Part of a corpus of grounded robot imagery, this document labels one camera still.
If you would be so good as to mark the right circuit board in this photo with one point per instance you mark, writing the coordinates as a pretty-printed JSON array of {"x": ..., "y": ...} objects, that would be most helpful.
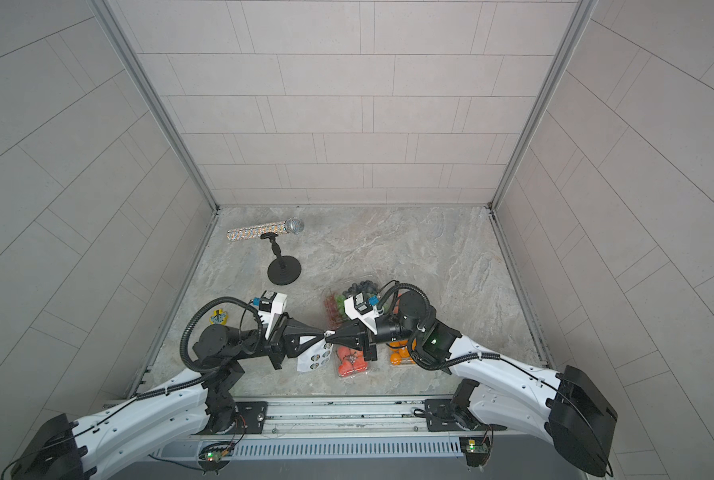
[{"x": 476, "y": 450}]

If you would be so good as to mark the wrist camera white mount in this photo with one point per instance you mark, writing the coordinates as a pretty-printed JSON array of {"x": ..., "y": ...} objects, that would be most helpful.
[
  {"x": 270, "y": 305},
  {"x": 363, "y": 307}
]

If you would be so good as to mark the clear orange fruit box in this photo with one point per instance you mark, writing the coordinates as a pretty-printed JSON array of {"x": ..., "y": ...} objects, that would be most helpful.
[{"x": 399, "y": 353}]

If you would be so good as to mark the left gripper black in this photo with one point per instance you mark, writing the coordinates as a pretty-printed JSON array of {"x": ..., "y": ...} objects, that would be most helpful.
[{"x": 285, "y": 341}]

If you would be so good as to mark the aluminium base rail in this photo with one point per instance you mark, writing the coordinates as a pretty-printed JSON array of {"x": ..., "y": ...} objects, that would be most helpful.
[{"x": 318, "y": 428}]

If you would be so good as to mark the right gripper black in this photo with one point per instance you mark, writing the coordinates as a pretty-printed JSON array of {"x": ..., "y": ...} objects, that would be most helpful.
[{"x": 369, "y": 337}]

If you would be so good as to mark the circuit board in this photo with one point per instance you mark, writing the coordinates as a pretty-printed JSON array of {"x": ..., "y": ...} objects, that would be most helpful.
[
  {"x": 211, "y": 457},
  {"x": 476, "y": 450}
]

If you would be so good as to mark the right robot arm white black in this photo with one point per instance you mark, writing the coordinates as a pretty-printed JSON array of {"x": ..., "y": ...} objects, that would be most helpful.
[{"x": 564, "y": 408}]

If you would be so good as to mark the clear red fruit box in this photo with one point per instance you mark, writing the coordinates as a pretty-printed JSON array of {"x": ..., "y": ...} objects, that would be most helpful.
[{"x": 351, "y": 362}]

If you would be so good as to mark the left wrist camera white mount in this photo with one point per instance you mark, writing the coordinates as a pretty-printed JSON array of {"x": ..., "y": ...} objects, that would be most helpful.
[{"x": 270, "y": 305}]

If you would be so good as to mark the clear grape box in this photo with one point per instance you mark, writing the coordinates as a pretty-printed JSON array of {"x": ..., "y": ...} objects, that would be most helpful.
[{"x": 335, "y": 302}]

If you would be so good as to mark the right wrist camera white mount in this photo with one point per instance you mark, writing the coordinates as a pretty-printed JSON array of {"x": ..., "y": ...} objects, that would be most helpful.
[{"x": 363, "y": 307}]

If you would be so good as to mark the black microphone stand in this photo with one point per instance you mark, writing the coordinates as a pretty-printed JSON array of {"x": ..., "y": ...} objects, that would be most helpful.
[{"x": 284, "y": 269}]

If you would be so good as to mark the white sticker sheet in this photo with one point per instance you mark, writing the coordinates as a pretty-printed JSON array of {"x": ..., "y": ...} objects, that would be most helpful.
[{"x": 315, "y": 357}]

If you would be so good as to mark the glitter microphone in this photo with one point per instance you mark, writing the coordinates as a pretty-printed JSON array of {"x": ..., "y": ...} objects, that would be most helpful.
[{"x": 290, "y": 226}]

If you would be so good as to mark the left circuit board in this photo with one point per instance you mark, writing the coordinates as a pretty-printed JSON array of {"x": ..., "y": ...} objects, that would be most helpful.
[{"x": 211, "y": 457}]

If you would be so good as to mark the yellow round toy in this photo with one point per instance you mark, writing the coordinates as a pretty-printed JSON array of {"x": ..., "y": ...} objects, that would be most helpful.
[{"x": 219, "y": 317}]

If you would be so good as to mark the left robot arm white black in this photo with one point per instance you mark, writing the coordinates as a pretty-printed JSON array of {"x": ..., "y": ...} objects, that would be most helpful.
[{"x": 196, "y": 401}]

